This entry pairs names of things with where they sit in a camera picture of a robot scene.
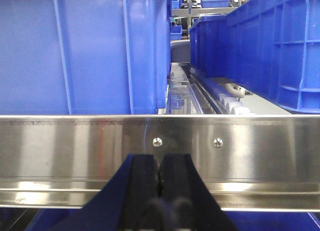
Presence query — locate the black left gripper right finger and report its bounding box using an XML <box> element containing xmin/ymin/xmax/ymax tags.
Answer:
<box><xmin>159</xmin><ymin>154</ymin><xmax>238</xmax><ymax>231</ymax></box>

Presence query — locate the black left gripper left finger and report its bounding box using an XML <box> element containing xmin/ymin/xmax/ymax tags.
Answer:
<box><xmin>52</xmin><ymin>154</ymin><xmax>158</xmax><ymax>231</ymax></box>

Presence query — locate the shelf screw left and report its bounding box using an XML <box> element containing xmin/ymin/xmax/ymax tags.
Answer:
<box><xmin>152</xmin><ymin>137</ymin><xmax>163</xmax><ymax>148</ymax></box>

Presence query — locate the shelf screw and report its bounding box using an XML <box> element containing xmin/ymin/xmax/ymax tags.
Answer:
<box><xmin>213</xmin><ymin>138</ymin><xmax>224</xmax><ymax>148</ymax></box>
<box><xmin>152</xmin><ymin>137</ymin><xmax>163</xmax><ymax>148</ymax></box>

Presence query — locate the shelf screw right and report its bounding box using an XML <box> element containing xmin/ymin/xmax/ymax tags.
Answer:
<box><xmin>213</xmin><ymin>138</ymin><xmax>224</xmax><ymax>148</ymax></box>

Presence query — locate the stainless steel shelf bar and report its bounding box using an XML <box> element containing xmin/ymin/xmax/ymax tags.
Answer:
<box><xmin>0</xmin><ymin>114</ymin><xmax>320</xmax><ymax>212</ymax></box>

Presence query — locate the white roller track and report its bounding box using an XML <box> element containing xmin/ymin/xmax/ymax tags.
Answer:
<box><xmin>190</xmin><ymin>67</ymin><xmax>252</xmax><ymax>115</ymax></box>

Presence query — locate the large blue bin left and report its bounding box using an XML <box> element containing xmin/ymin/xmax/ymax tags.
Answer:
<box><xmin>0</xmin><ymin>0</ymin><xmax>171</xmax><ymax>115</ymax></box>

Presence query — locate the large blue bin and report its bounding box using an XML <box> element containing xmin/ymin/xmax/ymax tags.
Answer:
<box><xmin>189</xmin><ymin>0</ymin><xmax>320</xmax><ymax>114</ymax></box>
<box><xmin>0</xmin><ymin>0</ymin><xmax>171</xmax><ymax>115</ymax></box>

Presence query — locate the large blue bin right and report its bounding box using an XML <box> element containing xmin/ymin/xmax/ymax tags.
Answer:
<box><xmin>189</xmin><ymin>0</ymin><xmax>320</xmax><ymax>114</ymax></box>

